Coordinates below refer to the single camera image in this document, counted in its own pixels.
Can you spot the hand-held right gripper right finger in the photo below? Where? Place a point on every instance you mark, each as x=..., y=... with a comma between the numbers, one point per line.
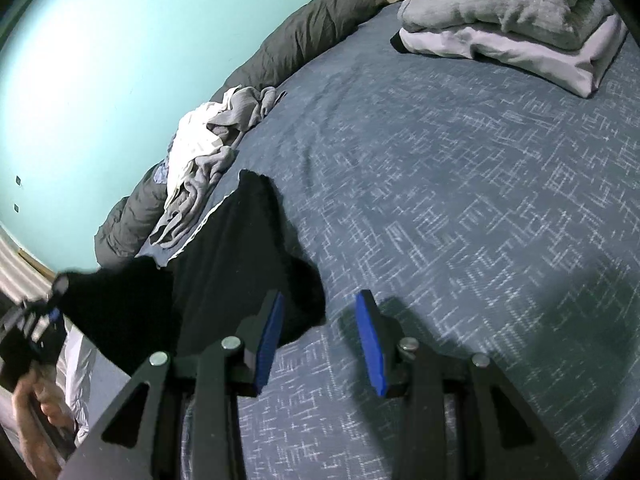
x=372, y=345

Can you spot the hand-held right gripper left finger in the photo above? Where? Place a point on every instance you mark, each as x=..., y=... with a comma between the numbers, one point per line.
x=270, y=340

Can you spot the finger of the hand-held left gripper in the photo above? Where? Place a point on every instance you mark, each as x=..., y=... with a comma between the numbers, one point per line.
x=59, y=295

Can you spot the black sweater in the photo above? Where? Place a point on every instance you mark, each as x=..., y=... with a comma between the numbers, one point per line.
x=225, y=260

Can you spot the person's left hand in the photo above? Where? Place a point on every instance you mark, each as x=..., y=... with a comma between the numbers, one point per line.
x=40, y=420

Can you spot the wooden board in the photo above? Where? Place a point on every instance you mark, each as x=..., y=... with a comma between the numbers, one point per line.
x=37, y=262

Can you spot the beige striped curtain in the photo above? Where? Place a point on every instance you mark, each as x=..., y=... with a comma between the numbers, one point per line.
x=15, y=280

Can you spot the light grey bedding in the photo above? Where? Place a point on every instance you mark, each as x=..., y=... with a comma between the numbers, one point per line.
x=75, y=375

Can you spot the blue-grey garment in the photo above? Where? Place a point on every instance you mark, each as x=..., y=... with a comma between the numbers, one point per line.
x=161, y=172

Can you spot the large grey garment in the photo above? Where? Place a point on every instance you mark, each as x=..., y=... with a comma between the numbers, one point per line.
x=200, y=180

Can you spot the white garment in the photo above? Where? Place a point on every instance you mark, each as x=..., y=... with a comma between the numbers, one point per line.
x=192, y=135

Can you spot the small grey garment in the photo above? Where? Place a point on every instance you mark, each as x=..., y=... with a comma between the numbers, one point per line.
x=245, y=105

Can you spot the black folded cloth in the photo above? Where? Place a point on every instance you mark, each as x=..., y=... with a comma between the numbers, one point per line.
x=397, y=42

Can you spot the dark grey duvet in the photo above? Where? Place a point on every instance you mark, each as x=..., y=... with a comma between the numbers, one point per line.
x=300, y=35

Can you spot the folded grey knit garment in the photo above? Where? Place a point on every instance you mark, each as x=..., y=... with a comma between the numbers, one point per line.
x=500, y=0

